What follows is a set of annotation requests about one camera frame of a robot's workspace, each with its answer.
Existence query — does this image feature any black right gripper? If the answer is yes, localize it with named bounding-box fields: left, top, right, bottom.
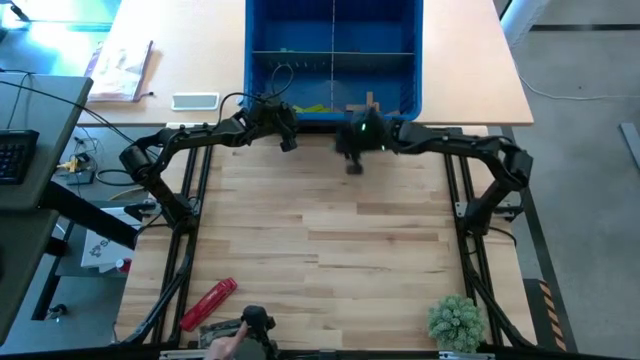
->
left=333, top=107, right=402, bottom=176

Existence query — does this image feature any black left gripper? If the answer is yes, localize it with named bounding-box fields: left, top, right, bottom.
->
left=244, top=97, right=301, bottom=154

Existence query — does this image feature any blue plastic bin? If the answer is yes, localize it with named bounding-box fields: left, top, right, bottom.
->
left=243, top=0, right=425, bottom=124

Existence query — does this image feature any white smartphone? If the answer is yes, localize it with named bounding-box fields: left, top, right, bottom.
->
left=170, top=92, right=222, bottom=113

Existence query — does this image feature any light wooden desk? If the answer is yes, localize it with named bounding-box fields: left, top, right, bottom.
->
left=77, top=0, right=535, bottom=127

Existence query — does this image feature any green artificial plant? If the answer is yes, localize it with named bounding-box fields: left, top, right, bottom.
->
left=427, top=294, right=488, bottom=354

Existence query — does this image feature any red plastic tool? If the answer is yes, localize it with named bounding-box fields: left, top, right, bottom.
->
left=178, top=277, right=239, bottom=334

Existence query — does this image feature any small black electronics box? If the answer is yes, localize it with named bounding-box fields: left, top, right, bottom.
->
left=64, top=169, right=96, bottom=187

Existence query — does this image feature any black desk support beam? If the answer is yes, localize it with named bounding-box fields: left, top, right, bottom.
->
left=37, top=179, right=141, bottom=251

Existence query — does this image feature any dark grey elongated tool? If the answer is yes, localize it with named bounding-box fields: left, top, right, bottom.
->
left=198, top=317, right=246, bottom=350

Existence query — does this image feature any white printed paper box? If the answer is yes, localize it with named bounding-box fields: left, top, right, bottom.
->
left=79, top=205, right=135, bottom=275

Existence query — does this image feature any person's left hand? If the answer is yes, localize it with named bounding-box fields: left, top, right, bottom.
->
left=203, top=321, right=250, bottom=360

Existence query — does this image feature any white mesh chair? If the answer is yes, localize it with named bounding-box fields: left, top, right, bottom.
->
left=498, top=0, right=551, bottom=49

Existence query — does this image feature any grey side desk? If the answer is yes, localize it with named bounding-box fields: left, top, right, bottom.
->
left=0, top=72, right=95, bottom=346

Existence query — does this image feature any orange black hazard striped plate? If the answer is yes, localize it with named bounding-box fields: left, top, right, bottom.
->
left=522, top=277, right=570, bottom=353

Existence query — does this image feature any black keyboard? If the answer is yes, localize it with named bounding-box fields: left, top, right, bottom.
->
left=0, top=128, right=41, bottom=187

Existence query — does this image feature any grey metal floor bar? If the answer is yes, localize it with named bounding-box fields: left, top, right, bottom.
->
left=619, top=122, right=640, bottom=171

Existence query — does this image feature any black caster wheel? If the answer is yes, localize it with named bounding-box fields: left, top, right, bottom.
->
left=45, top=302, right=69, bottom=322

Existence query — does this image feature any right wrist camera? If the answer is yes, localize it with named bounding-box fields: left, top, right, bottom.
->
left=349, top=108, right=382, bottom=137

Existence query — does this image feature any yellow cable connector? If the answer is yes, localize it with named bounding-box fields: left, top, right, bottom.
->
left=56, top=154, right=82, bottom=175

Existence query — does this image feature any white floor cable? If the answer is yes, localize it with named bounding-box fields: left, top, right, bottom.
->
left=518, top=73, right=640, bottom=103

